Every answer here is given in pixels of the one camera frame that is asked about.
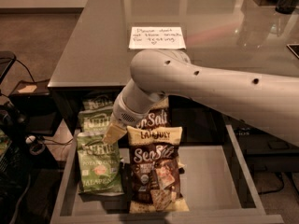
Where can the middle green jalapeno chip bag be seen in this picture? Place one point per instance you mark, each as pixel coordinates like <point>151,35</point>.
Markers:
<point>95,120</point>

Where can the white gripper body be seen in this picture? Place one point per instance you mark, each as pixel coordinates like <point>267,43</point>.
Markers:
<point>125,116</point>

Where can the grey counter cabinet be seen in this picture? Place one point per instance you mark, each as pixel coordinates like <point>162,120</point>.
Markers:
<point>227,34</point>

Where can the brown sea salt bag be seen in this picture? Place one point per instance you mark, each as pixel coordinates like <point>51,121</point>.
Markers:
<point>158,116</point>
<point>155,167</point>

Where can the grey open bottom drawer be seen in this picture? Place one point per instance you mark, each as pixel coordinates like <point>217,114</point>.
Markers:
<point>215,181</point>

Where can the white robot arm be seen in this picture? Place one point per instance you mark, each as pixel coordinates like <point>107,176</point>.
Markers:
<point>266,102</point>

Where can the green jalapeno chip bag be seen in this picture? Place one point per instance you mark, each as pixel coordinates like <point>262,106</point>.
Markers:
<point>99,165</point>
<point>95,120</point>
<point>96,100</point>

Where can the small dark side table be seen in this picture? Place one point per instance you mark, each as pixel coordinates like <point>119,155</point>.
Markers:
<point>31,88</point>

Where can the white handwritten paper note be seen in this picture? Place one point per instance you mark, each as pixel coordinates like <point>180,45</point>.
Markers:
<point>156,38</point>

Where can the black mesh cup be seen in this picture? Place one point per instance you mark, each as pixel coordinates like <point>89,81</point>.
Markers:
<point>286,6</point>

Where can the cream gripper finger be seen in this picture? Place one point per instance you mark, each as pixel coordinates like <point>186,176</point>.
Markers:
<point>114,133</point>

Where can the front green jalapeno chip bag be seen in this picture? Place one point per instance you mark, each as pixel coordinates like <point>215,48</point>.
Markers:
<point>99,165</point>

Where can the rear brown sea salt bag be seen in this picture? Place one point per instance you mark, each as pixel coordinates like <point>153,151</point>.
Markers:
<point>158,116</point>

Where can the front brown sea salt bag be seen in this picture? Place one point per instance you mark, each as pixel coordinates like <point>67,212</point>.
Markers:
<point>155,167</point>

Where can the rear green jalapeno chip bag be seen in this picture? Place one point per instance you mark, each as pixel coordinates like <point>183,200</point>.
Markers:
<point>96,100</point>

